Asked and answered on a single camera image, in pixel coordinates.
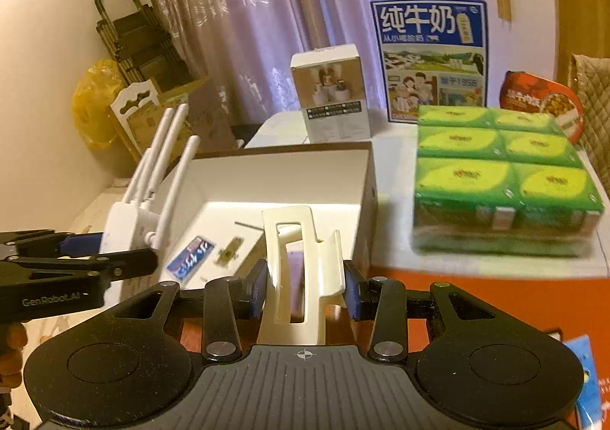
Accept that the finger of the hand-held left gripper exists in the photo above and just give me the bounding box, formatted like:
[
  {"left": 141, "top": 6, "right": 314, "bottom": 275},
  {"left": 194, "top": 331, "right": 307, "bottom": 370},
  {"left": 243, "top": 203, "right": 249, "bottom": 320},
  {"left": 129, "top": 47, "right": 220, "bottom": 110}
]
[
  {"left": 0, "top": 229, "right": 104, "bottom": 260},
  {"left": 0, "top": 248, "right": 159, "bottom": 290}
]

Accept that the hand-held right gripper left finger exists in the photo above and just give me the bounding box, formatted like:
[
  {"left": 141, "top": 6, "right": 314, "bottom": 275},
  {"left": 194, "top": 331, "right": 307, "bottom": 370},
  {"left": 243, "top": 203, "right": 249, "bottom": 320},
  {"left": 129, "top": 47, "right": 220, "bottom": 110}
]
[{"left": 114, "top": 263, "right": 268, "bottom": 362}]

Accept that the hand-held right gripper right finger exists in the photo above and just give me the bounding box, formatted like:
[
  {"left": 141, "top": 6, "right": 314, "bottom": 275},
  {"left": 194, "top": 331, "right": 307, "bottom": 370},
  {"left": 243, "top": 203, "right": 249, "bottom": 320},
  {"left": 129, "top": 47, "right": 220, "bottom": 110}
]
[{"left": 344, "top": 261, "right": 502, "bottom": 362}]

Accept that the white hair claw clip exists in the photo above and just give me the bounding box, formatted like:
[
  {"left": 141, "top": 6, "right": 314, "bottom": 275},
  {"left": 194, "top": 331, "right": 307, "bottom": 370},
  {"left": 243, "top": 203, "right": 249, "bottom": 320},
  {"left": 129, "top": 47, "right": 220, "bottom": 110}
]
[{"left": 256, "top": 205, "right": 348, "bottom": 346}]

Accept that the white wifi extender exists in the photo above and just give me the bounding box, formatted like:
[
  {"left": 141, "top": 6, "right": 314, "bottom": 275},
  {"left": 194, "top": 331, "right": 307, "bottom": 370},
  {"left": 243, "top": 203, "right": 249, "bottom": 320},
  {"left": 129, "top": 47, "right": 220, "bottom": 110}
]
[{"left": 102, "top": 106, "right": 201, "bottom": 269}]

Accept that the blue packet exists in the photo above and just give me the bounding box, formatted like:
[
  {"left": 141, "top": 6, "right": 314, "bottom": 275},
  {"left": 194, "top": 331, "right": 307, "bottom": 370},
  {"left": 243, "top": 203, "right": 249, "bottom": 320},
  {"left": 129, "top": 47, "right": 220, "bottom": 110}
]
[{"left": 169, "top": 235, "right": 217, "bottom": 282}]

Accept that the brown cardboard box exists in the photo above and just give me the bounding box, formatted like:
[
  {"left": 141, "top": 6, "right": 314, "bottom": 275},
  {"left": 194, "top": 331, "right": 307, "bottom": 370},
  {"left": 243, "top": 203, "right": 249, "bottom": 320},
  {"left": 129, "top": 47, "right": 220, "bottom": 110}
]
[{"left": 159, "top": 141, "right": 378, "bottom": 293}]

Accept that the blue and white tube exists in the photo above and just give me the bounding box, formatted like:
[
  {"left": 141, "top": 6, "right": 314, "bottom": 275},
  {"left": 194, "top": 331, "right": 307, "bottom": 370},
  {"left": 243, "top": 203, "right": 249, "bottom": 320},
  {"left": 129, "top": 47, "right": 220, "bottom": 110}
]
[{"left": 562, "top": 335, "right": 599, "bottom": 430}]

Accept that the person's left hand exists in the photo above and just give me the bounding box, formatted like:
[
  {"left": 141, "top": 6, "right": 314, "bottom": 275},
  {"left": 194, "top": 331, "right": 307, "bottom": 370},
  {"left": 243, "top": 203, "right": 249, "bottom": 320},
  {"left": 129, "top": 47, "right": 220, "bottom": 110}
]
[{"left": 0, "top": 320, "right": 28, "bottom": 385}]

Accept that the yellow plastic bag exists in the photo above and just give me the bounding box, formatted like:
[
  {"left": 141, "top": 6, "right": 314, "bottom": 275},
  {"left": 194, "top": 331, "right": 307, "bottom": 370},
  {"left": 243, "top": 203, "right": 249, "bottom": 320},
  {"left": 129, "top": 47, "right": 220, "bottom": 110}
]
[{"left": 72, "top": 59, "right": 129, "bottom": 151}]

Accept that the white cut-out cardboard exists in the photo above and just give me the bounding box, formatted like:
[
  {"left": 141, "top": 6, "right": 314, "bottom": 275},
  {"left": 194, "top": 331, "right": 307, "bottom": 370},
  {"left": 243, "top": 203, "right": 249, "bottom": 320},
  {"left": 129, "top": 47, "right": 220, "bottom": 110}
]
[{"left": 109, "top": 79, "right": 160, "bottom": 126}]

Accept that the brown cardboard carton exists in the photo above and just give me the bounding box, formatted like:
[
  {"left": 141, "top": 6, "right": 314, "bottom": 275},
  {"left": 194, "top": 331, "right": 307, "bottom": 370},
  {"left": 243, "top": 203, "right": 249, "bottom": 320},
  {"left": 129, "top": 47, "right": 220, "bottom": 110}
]
[{"left": 128, "top": 76, "right": 239, "bottom": 164}]

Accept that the red printed cardboard sheet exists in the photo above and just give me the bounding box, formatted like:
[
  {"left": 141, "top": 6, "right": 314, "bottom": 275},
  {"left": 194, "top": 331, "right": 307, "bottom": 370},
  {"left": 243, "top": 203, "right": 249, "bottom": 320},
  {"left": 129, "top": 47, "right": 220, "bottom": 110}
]
[{"left": 181, "top": 263, "right": 610, "bottom": 430}]

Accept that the green drink carton pack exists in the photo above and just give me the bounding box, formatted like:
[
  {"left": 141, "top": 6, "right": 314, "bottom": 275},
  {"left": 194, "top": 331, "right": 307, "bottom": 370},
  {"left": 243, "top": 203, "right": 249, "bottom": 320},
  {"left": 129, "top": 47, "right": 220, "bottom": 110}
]
[{"left": 412, "top": 105, "right": 604, "bottom": 256}]

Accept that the small white product box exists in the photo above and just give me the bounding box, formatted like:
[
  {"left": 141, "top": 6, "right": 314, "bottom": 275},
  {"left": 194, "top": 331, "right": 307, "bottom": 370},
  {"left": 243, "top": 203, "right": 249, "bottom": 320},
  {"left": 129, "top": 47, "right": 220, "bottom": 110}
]
[{"left": 291, "top": 43, "right": 372, "bottom": 145}]

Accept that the black folding rack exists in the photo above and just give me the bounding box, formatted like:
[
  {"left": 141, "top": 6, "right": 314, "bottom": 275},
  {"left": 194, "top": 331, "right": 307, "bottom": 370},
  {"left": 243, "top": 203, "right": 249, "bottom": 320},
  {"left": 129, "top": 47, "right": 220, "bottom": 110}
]
[{"left": 94, "top": 0, "right": 186, "bottom": 92}]

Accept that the blue milk carton case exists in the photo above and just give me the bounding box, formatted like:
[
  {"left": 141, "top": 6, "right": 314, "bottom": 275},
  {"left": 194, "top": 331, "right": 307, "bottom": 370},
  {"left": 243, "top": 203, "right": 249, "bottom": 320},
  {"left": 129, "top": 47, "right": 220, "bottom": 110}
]
[{"left": 371, "top": 0, "right": 489, "bottom": 123}]

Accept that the red instant noodle bowl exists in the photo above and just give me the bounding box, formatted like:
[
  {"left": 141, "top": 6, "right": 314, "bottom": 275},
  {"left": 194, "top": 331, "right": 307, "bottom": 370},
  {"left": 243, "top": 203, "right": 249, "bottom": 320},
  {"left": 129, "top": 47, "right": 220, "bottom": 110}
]
[{"left": 498, "top": 71, "right": 584, "bottom": 145}]

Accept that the lilac sheer curtain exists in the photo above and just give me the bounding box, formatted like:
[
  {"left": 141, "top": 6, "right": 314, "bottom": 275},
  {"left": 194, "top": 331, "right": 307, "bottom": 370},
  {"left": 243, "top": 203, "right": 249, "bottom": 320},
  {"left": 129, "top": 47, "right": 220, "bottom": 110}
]
[{"left": 131, "top": 0, "right": 482, "bottom": 116}]

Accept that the beige quilted cloth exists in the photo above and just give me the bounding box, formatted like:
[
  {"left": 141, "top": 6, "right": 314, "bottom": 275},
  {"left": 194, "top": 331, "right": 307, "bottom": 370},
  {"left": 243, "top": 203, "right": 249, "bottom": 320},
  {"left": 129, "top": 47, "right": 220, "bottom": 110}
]
[{"left": 569, "top": 53, "right": 610, "bottom": 183}]

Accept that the golden curtain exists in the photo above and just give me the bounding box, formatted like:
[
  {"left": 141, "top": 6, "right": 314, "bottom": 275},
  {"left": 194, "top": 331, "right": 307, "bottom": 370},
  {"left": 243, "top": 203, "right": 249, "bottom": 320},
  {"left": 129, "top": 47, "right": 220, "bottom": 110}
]
[{"left": 548, "top": 0, "right": 610, "bottom": 73}]

